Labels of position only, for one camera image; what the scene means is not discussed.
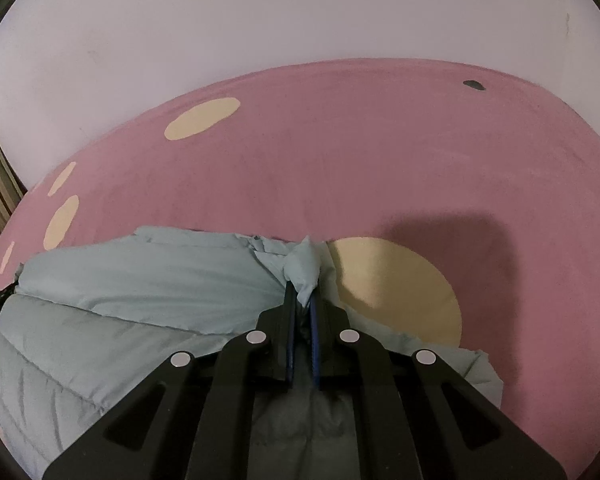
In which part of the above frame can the bed with pink dotted sheet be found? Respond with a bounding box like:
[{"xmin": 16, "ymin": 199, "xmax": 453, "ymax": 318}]
[{"xmin": 0, "ymin": 57, "xmax": 600, "ymax": 480}]

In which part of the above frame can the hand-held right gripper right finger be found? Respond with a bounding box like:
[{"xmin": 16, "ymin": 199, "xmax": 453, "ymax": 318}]
[{"xmin": 307, "ymin": 292, "xmax": 566, "ymax": 480}]

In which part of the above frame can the light blue puffer jacket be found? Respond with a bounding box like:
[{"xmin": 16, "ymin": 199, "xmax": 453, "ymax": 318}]
[{"xmin": 0, "ymin": 225, "xmax": 503, "ymax": 480}]

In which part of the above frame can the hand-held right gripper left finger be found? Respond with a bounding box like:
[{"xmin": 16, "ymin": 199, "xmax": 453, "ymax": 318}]
[{"xmin": 42, "ymin": 281, "xmax": 298, "ymax": 480}]

